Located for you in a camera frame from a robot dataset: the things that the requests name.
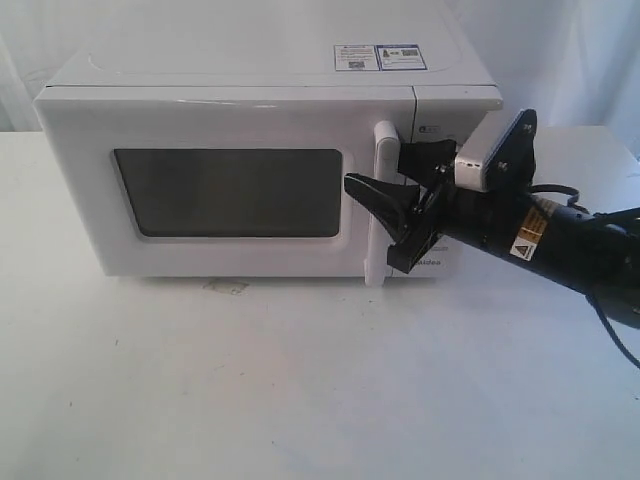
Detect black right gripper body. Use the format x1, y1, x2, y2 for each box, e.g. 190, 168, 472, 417
386, 182, 525, 273

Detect white microwave door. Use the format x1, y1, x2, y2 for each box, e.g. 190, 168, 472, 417
35, 86, 415, 283

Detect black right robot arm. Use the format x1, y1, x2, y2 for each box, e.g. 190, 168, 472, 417
344, 141, 639, 328

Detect white microwave oven body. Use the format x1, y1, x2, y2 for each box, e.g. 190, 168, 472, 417
38, 0, 503, 281

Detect blue white label sticker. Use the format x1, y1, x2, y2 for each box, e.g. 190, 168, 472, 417
334, 44, 428, 72

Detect clear tape piece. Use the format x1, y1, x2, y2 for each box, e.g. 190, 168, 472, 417
203, 279, 249, 296

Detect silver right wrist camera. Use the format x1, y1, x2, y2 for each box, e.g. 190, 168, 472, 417
454, 109, 538, 193

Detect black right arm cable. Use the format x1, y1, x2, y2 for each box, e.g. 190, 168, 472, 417
527, 183, 640, 369

